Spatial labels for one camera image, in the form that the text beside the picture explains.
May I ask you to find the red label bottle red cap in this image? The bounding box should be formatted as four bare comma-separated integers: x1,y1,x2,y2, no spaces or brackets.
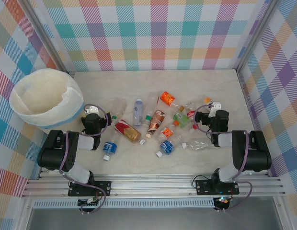
185,102,199,129

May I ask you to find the crushed clear bottle green cap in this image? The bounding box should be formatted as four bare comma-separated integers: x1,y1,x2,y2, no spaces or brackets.
110,98,127,125

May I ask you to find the slotted grey cable duct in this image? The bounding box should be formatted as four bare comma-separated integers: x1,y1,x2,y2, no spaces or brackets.
33,200,215,208

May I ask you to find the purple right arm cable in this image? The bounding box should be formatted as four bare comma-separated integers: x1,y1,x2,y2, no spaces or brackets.
193,104,253,213

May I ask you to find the grey metal shelf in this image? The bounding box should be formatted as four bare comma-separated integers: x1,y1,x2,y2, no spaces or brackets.
26,207,283,230

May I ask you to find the aluminium frame post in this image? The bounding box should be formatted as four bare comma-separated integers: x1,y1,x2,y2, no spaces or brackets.
23,0,76,76

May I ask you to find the orange label bottle amber cap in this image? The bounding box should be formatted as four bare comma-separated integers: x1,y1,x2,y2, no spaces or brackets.
158,91,185,111

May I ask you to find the red white label amber bottle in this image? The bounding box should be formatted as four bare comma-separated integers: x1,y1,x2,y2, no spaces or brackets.
114,119,146,146

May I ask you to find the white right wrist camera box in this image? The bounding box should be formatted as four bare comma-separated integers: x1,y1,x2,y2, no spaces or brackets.
208,102,222,118

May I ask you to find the left circuit board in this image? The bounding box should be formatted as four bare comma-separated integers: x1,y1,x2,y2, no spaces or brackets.
78,197,99,207

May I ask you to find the clear bottle white cap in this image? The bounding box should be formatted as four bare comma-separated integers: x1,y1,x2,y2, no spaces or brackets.
181,138,215,151

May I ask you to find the green label plastic bottle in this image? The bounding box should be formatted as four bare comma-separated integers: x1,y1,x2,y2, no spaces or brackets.
172,112,196,134

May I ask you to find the circuit board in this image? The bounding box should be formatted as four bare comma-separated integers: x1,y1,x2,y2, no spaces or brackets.
214,196,230,207
78,197,99,207

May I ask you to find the right circuit board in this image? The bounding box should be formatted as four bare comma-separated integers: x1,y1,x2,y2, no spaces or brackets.
214,196,230,207

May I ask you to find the tall clear bottle green neck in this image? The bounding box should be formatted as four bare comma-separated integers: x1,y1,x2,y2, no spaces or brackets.
141,92,161,128

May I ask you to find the blue label plastic bottle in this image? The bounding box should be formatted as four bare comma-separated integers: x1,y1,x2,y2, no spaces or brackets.
155,134,185,158
102,131,122,161

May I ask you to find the copper label plastic bottle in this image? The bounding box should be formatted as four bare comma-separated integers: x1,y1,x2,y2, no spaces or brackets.
145,109,166,139

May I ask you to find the white bin with blue stripe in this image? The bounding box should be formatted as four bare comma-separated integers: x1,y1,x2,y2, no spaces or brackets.
9,68,85,130

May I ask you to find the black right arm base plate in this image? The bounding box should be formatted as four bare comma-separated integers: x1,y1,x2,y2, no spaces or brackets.
195,179,240,196

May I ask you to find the purple tinted plastic bottle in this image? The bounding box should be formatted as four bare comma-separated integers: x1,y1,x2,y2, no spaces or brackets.
133,98,145,127

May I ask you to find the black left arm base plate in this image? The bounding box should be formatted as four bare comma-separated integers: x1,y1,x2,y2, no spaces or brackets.
68,181,112,197

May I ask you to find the aluminium mounting rail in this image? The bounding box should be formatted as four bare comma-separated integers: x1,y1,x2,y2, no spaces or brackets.
21,173,286,199

